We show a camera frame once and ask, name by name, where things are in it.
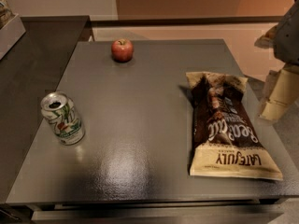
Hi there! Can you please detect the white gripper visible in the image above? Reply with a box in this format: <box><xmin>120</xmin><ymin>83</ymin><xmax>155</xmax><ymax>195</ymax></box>
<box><xmin>259</xmin><ymin>63</ymin><xmax>299</xmax><ymax>121</ymax></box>

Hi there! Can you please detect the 7up soda can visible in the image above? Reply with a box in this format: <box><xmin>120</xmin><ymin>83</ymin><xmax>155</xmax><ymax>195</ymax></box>
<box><xmin>40</xmin><ymin>91</ymin><xmax>85</xmax><ymax>146</ymax></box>

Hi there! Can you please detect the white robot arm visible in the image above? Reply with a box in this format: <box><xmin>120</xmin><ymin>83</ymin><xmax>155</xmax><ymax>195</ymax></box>
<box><xmin>255</xmin><ymin>0</ymin><xmax>299</xmax><ymax>122</ymax></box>

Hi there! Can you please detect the red apple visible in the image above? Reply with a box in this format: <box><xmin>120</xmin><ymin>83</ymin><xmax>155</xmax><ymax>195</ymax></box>
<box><xmin>111</xmin><ymin>38</ymin><xmax>134</xmax><ymax>63</ymax></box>

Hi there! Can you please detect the brown Late July snack bag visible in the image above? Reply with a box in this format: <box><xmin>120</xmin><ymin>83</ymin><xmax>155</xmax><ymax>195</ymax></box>
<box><xmin>186</xmin><ymin>72</ymin><xmax>283</xmax><ymax>180</ymax></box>

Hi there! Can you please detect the white box with items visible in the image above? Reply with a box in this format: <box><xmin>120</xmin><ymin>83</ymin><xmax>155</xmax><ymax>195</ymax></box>
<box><xmin>0</xmin><ymin>0</ymin><xmax>26</xmax><ymax>60</ymax></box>

